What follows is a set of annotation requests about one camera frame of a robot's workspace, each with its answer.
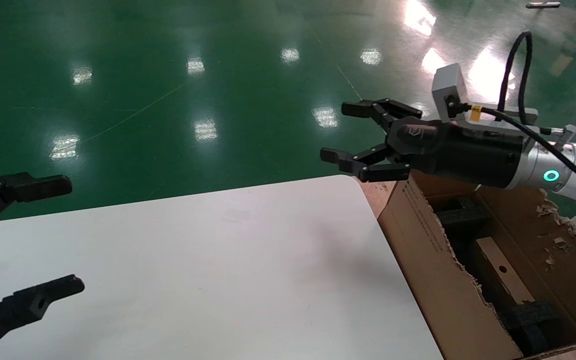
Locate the black cable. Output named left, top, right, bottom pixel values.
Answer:
left=447, top=31, right=576, bottom=187

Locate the black foam block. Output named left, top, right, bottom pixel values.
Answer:
left=497, top=299, right=565, bottom=357
left=435, top=196, right=492, bottom=229

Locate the big cardboard box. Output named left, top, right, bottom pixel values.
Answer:
left=378, top=170, right=576, bottom=360

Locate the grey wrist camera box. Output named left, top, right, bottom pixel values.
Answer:
left=431, top=63, right=539, bottom=135

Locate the small brown box with hole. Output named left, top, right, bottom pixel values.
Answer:
left=475, top=237, right=537, bottom=307

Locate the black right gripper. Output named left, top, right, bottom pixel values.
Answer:
left=320, top=98, right=527, bottom=190

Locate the brown wooden board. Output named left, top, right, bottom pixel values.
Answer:
left=352, top=172, right=400, bottom=219

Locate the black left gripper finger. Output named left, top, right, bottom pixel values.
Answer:
left=0, top=171, right=74, bottom=238
left=0, top=275, right=86, bottom=360

